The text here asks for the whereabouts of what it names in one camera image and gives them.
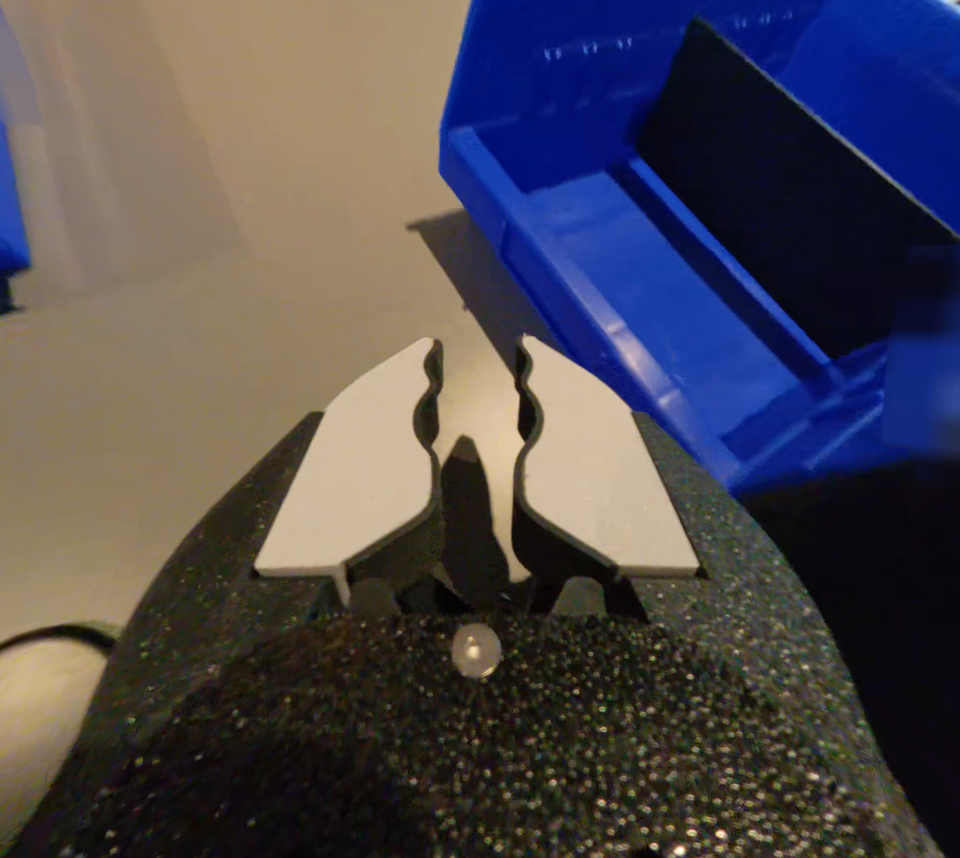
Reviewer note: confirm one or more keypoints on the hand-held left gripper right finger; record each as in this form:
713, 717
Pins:
592, 490

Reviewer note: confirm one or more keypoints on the blue storage bin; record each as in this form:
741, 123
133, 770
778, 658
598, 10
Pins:
11, 213

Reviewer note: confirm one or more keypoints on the blue bin with divider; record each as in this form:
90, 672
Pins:
585, 85

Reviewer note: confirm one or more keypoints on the black bin divider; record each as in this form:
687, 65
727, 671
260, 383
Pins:
787, 183

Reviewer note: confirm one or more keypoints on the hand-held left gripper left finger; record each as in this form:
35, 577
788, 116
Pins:
352, 483

